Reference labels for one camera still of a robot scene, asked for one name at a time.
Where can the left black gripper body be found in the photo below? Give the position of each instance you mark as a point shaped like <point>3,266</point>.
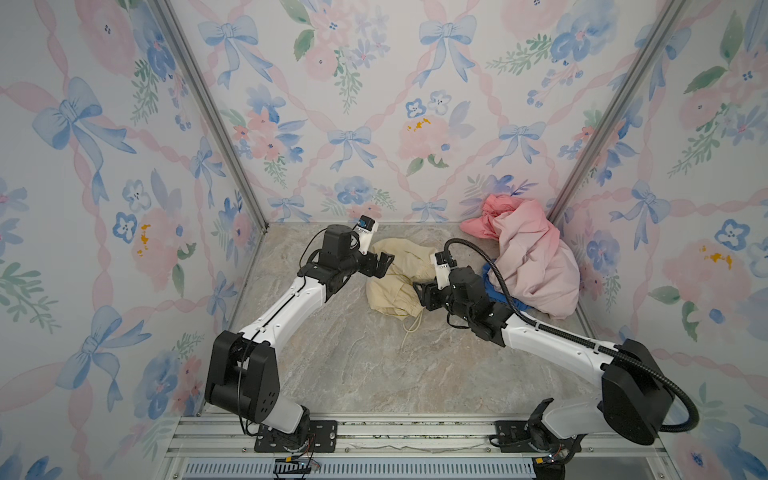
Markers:
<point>372,264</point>

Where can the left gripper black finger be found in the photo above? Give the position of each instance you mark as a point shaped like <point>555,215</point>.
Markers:
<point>384,260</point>
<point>378,271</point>

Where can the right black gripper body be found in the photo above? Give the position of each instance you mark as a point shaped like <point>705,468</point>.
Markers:
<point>432,294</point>

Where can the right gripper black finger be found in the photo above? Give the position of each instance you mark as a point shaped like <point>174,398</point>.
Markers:
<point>430,304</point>
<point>425,289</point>

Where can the beige cream cloth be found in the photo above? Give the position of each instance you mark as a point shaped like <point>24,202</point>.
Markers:
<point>394,295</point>

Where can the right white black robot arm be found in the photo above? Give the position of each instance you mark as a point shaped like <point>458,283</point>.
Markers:
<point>633,397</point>

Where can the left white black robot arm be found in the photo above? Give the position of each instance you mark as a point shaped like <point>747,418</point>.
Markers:
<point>243,377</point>

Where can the blue cloth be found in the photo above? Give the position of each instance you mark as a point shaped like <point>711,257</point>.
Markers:
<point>497,295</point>

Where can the pink cloth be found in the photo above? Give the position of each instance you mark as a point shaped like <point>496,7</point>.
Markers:
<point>537,267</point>

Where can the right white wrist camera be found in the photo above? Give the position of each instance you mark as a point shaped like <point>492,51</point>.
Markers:
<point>443,263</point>

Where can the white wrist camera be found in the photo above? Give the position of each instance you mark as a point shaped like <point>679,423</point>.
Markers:
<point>365,229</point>
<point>443,263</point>

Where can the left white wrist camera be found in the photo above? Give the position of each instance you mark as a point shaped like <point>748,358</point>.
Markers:
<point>365,229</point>

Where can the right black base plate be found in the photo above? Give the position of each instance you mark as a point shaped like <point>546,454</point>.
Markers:
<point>517,436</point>

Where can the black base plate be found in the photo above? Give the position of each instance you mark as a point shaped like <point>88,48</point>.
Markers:
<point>312,436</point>
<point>517,436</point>

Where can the right aluminium corner post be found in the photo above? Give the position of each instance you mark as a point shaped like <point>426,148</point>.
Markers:
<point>659,34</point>

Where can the aluminium corner post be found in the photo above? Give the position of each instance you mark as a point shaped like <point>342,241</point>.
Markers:
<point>659,34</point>
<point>179,45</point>

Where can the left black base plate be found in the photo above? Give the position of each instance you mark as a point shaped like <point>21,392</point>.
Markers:
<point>312,436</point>

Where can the aluminium mounting rail frame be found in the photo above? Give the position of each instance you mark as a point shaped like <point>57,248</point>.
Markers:
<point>397,446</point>

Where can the left aluminium corner post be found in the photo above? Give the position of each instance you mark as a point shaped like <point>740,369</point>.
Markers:
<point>179,45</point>

